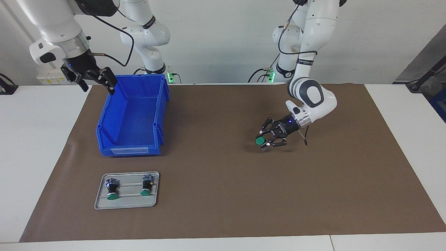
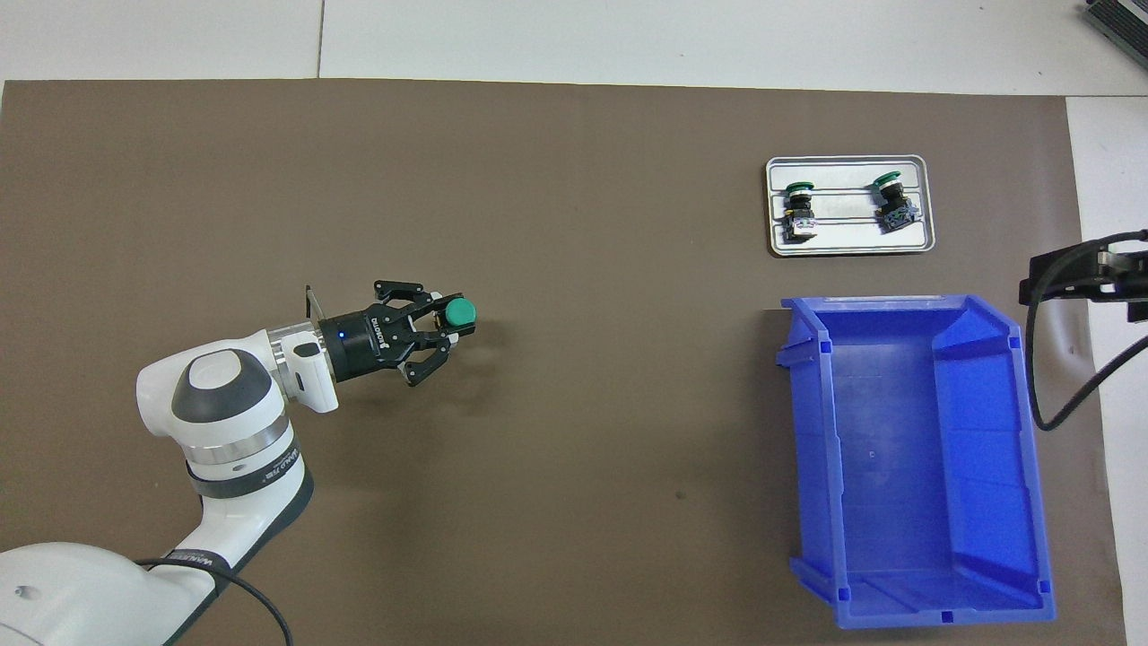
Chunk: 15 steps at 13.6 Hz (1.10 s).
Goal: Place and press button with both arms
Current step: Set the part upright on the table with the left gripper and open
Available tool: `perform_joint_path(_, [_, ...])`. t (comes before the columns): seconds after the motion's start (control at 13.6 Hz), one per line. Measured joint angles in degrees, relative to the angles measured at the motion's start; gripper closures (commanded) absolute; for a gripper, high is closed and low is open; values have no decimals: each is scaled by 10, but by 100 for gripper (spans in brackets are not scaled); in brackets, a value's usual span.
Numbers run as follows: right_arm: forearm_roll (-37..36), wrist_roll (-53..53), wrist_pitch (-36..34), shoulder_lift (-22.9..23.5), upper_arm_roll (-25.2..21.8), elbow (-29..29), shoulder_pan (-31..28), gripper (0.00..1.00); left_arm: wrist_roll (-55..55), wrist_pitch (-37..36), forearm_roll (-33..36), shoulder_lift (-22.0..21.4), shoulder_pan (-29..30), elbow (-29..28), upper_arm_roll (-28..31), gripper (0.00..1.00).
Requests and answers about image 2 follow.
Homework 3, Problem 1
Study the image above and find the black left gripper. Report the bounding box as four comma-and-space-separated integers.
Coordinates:
320, 280, 465, 388

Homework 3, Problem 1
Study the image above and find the green push button switch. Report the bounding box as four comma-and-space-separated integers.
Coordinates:
778, 180, 819, 241
868, 170, 922, 234
429, 294, 478, 346

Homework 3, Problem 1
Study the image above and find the brown table mat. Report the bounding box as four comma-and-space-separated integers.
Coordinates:
0, 78, 1128, 646

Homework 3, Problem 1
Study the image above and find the silver metal tray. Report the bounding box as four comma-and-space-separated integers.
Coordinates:
765, 154, 936, 258

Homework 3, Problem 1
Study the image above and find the blue plastic storage bin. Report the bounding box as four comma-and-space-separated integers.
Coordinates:
776, 293, 1057, 631

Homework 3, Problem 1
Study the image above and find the grey ribbed device box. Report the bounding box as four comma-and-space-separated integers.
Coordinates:
1081, 0, 1148, 57

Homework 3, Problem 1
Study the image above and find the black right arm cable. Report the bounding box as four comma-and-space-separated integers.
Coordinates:
1027, 231, 1148, 432

